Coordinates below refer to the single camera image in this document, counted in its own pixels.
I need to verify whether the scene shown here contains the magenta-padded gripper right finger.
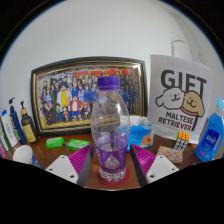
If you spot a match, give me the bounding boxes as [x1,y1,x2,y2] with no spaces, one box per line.
[129,143,180,187]

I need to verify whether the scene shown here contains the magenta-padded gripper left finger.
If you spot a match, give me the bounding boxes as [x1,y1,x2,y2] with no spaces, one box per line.
[45,143,95,187]

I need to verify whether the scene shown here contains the clear purple-capped water bottle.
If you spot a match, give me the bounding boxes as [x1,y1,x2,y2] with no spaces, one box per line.
[90,76,131,184]

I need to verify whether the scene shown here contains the green wrapped packet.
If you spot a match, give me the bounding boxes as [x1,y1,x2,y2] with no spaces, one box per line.
[45,136,66,150]
[66,138,91,151]

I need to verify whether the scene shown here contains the blue tissue pack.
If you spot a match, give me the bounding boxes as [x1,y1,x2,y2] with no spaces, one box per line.
[127,115,156,149]

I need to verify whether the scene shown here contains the flat round red coaster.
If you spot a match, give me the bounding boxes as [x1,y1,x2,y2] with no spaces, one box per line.
[97,166,131,187]

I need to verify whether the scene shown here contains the small floral pouch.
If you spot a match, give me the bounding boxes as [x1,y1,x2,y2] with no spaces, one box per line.
[156,145,185,165]

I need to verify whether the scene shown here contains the puzzle cube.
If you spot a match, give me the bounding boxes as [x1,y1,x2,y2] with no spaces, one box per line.
[173,130,191,152]

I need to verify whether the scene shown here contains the amber yellow-labelled pump bottle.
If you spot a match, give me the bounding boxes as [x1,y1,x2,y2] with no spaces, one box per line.
[19,100,40,144]

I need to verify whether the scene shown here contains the framed group photo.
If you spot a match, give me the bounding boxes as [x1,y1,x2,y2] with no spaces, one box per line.
[30,56,149,137]

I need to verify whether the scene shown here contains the blue detergent bottle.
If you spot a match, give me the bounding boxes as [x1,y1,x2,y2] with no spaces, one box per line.
[194,96,224,163]

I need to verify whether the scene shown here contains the dark blue pump bottle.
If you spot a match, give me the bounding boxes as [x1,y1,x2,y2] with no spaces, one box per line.
[8,96,27,146]

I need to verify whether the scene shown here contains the white paper gift bag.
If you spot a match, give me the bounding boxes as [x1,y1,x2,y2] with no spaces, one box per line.
[146,37,213,136]

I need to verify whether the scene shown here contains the white blue-capped lotion bottle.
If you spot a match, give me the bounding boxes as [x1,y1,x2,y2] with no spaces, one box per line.
[0,109,19,149]

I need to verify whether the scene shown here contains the white blue-green shuttlecock tube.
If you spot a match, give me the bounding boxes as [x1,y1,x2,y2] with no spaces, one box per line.
[0,121,10,154]

